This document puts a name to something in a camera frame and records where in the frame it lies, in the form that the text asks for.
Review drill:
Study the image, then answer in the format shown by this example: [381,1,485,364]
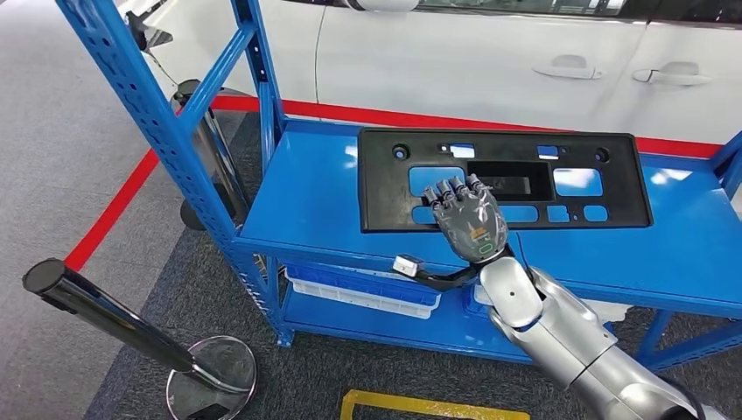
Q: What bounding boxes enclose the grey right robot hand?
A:
[422,173,510,265]

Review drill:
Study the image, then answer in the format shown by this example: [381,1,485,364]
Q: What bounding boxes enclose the black plastic plate part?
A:
[356,127,655,235]

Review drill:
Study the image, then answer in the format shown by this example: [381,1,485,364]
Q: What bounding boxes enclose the blue metal shelf rack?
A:
[54,0,742,372]

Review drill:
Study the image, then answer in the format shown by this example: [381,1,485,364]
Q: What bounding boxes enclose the blue plastic storage bin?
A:
[283,263,443,310]

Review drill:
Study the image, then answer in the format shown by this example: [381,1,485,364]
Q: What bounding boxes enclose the white car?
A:
[115,0,742,146]

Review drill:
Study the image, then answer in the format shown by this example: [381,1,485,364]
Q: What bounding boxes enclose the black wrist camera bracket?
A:
[412,261,485,293]

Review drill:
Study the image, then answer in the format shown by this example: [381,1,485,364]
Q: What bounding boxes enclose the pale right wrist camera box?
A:
[392,254,427,278]

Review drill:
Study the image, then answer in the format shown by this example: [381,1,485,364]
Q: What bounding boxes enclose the chrome stanchion post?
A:
[171,79,253,230]
[22,257,258,420]

